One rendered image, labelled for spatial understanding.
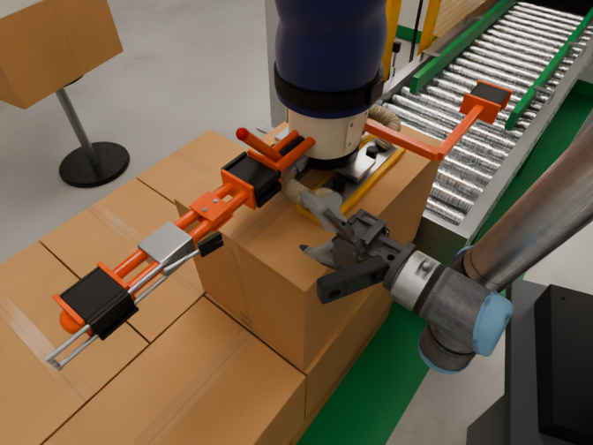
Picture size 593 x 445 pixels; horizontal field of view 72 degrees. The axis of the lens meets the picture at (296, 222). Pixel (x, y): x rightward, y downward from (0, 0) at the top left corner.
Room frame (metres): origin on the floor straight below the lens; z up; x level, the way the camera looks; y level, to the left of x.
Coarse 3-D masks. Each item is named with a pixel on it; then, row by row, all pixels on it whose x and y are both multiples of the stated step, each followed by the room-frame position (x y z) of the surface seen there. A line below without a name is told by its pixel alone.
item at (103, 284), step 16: (96, 272) 0.36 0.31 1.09; (112, 272) 0.36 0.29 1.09; (80, 288) 0.33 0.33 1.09; (96, 288) 0.33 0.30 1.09; (112, 288) 0.33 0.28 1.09; (128, 288) 0.34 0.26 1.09; (64, 304) 0.31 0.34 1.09; (80, 304) 0.31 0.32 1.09; (96, 304) 0.31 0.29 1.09; (80, 320) 0.28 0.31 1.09
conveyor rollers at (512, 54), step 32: (512, 32) 2.47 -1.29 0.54; (544, 32) 2.45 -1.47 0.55; (448, 64) 2.06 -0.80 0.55; (480, 64) 2.05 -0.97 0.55; (512, 64) 2.10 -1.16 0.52; (544, 64) 2.08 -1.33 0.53; (416, 96) 1.77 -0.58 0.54; (448, 96) 1.76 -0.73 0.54; (512, 96) 1.75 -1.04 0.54; (544, 96) 1.75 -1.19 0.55; (416, 128) 1.49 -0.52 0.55; (448, 128) 1.49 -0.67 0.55; (480, 128) 1.49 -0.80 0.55; (512, 128) 1.49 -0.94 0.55; (448, 160) 1.28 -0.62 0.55; (480, 160) 1.29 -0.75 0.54; (448, 192) 1.10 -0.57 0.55; (480, 192) 1.10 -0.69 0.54
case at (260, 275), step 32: (416, 160) 0.81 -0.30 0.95; (192, 192) 0.69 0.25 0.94; (384, 192) 0.69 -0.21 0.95; (416, 192) 0.78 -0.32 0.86; (192, 224) 0.64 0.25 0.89; (224, 224) 0.59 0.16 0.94; (256, 224) 0.59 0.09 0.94; (288, 224) 0.59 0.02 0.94; (320, 224) 0.59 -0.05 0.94; (416, 224) 0.85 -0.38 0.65; (224, 256) 0.58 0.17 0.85; (256, 256) 0.51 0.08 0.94; (288, 256) 0.51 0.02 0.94; (224, 288) 0.60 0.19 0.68; (256, 288) 0.51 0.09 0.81; (288, 288) 0.45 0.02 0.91; (256, 320) 0.52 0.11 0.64; (288, 320) 0.45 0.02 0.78; (320, 320) 0.47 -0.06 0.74; (288, 352) 0.45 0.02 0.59
